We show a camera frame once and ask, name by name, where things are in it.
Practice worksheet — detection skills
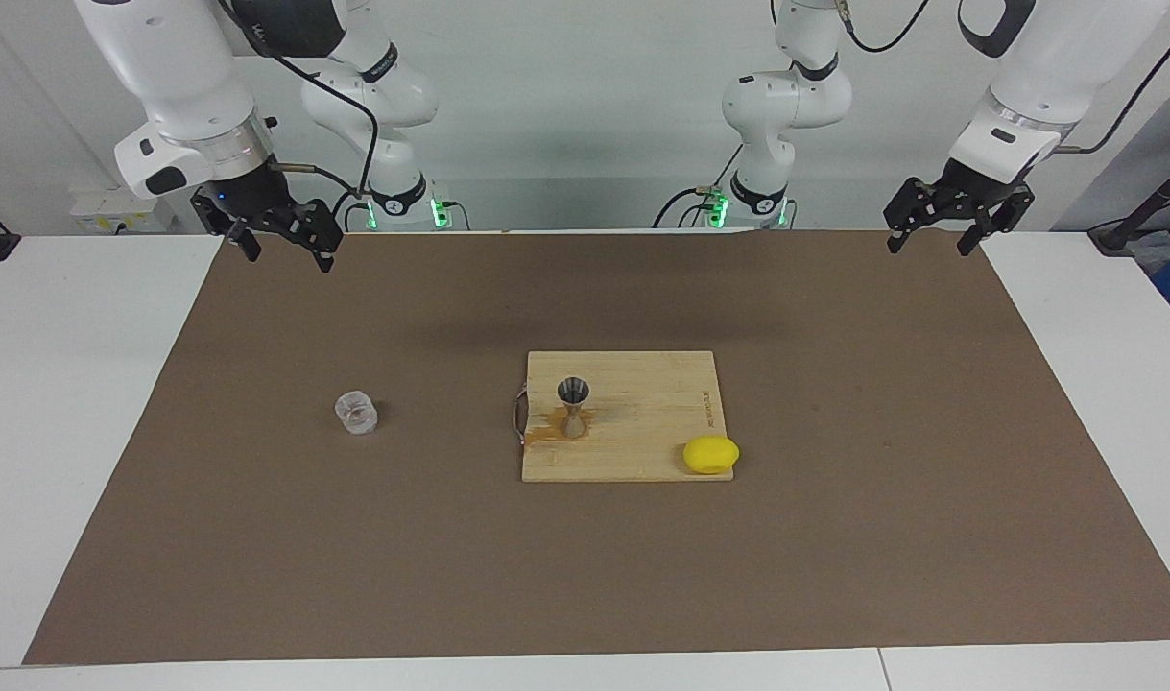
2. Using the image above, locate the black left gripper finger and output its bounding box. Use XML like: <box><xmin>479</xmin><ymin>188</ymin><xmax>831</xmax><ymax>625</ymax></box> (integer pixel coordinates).
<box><xmin>957</xmin><ymin>185</ymin><xmax>1035</xmax><ymax>257</ymax></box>
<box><xmin>884</xmin><ymin>178</ymin><xmax>942</xmax><ymax>255</ymax></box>

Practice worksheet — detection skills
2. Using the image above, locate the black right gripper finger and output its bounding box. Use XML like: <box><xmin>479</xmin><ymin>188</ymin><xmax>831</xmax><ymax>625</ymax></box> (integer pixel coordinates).
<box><xmin>291</xmin><ymin>200</ymin><xmax>346</xmax><ymax>274</ymax></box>
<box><xmin>222</xmin><ymin>218</ymin><xmax>262</xmax><ymax>263</ymax></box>

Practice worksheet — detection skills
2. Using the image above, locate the small clear glass cup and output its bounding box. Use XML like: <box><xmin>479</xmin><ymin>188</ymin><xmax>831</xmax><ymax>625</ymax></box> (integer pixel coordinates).
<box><xmin>334</xmin><ymin>390</ymin><xmax>380</xmax><ymax>436</ymax></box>

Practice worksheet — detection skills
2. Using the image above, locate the steel double jigger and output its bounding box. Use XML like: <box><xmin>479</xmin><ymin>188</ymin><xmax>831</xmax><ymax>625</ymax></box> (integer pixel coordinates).
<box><xmin>557</xmin><ymin>377</ymin><xmax>592</xmax><ymax>440</ymax></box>

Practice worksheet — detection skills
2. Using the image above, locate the black stand pole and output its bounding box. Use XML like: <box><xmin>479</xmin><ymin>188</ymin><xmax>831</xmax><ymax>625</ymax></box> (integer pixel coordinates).
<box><xmin>1088</xmin><ymin>154</ymin><xmax>1170</xmax><ymax>255</ymax></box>

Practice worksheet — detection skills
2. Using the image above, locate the yellow lemon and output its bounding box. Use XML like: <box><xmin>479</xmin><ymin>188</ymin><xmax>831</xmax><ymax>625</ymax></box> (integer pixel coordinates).
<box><xmin>682</xmin><ymin>435</ymin><xmax>741</xmax><ymax>476</ymax></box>

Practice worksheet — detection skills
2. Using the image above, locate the brown table mat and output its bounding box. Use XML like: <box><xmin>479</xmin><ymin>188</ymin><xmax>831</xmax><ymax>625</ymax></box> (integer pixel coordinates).
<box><xmin>23</xmin><ymin>228</ymin><xmax>1170</xmax><ymax>666</ymax></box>

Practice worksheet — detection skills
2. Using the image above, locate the white wall socket box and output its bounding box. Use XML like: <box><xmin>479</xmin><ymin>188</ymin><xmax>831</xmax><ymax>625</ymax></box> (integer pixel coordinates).
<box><xmin>69</xmin><ymin>187</ymin><xmax>176</xmax><ymax>234</ymax></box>

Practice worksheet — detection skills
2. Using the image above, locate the black arm base cable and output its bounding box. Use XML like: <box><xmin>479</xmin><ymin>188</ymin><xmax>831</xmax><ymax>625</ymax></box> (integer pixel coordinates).
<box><xmin>654</xmin><ymin>187</ymin><xmax>729</xmax><ymax>229</ymax></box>

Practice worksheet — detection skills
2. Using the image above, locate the wooden cutting board, metal handle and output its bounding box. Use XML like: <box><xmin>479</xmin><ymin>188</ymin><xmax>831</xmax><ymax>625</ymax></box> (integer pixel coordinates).
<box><xmin>511</xmin><ymin>350</ymin><xmax>736</xmax><ymax>484</ymax></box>

